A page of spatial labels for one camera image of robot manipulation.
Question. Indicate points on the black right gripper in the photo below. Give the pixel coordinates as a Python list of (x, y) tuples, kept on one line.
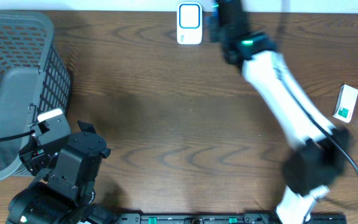
[(220, 27)]

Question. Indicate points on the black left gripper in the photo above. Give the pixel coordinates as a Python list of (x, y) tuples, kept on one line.
[(32, 158)]

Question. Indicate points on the white medicine box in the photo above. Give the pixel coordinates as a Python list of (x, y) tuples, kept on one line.
[(346, 103)]

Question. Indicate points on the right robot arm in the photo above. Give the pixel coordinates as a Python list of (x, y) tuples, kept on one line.
[(319, 149)]

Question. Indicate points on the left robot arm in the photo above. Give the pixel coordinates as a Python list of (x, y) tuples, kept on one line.
[(65, 166)]

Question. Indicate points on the white barcode scanner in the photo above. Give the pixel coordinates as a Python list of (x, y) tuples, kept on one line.
[(189, 23)]

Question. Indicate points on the grey plastic mesh basket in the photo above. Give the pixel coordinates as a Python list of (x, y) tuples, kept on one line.
[(33, 79)]

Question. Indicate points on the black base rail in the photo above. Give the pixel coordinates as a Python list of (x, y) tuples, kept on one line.
[(249, 217)]

